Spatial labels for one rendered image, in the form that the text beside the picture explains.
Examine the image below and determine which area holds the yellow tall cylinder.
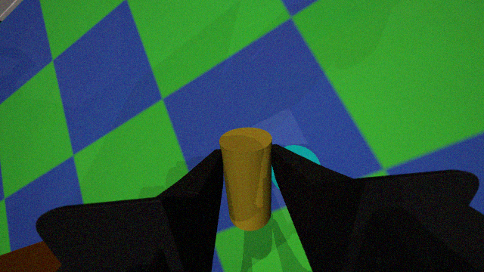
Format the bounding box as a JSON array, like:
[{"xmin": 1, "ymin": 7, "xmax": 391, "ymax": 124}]
[{"xmin": 219, "ymin": 128, "xmax": 272, "ymax": 230}]

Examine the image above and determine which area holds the cyan circle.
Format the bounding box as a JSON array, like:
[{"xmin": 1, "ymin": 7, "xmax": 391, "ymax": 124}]
[{"xmin": 271, "ymin": 145, "xmax": 320, "ymax": 189}]

